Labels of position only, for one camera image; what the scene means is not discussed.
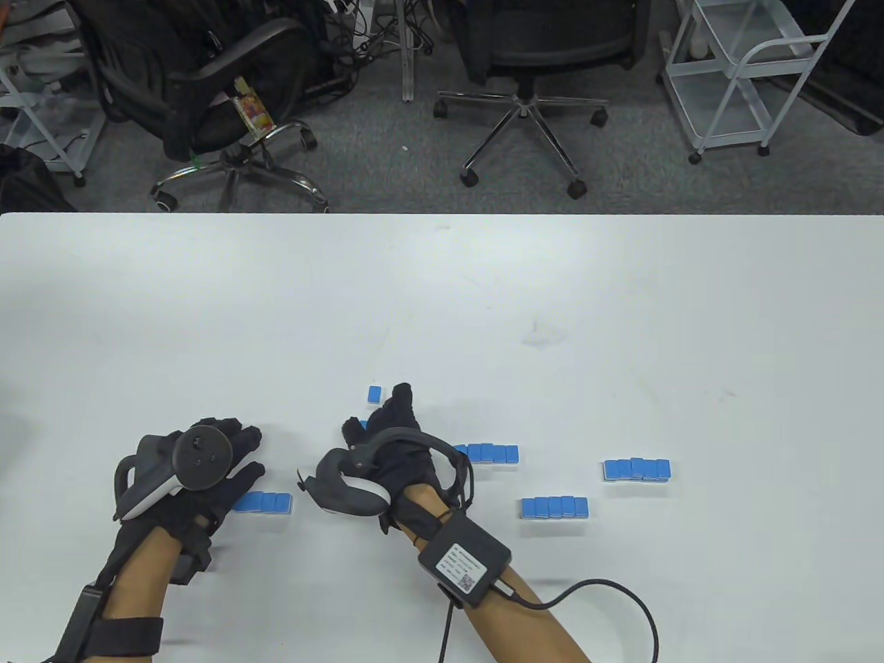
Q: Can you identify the person's right hand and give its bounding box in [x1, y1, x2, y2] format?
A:
[341, 383, 455, 515]

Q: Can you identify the person's left hand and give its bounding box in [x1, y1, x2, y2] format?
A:
[159, 416, 267, 555]

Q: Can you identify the blue mahjong tile wall row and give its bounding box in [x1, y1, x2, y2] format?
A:
[603, 457, 672, 484]
[521, 495, 590, 520]
[454, 443, 520, 465]
[233, 492, 295, 516]

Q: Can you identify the person's right forearm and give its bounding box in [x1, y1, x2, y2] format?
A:
[397, 483, 591, 663]

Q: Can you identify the plain black forearm box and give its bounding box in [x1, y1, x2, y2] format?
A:
[59, 584, 108, 663]

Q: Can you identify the person's left forearm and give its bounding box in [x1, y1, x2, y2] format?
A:
[107, 528, 186, 619]

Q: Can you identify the grey and white controller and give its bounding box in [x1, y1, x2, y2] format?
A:
[114, 426, 234, 522]
[297, 427, 476, 517]

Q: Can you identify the black box with white label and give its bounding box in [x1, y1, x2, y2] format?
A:
[418, 512, 513, 608]

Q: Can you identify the black bag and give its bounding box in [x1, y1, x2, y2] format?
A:
[0, 144, 77, 213]

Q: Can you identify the colourful snack packet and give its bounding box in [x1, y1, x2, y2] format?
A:
[231, 76, 278, 136]

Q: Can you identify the white metal rack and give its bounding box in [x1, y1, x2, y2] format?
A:
[0, 41, 106, 189]

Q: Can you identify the black chair with chrome base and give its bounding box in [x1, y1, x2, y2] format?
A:
[69, 0, 331, 213]

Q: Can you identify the black mesh office chair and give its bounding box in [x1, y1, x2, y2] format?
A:
[434, 0, 650, 200]

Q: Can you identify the white metal cart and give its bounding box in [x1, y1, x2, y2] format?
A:
[660, 0, 857, 165]

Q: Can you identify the grey crumpled cloth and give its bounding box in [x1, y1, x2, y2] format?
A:
[0, 21, 87, 77]

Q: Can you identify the black flat case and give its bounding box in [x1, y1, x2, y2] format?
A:
[780, 0, 884, 137]

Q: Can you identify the black cable with silver plug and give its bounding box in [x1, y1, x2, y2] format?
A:
[494, 579, 660, 663]

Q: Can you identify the white desk leg post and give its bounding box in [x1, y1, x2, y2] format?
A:
[401, 0, 421, 103]

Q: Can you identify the tangle of black cables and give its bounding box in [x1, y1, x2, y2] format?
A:
[321, 0, 443, 70]

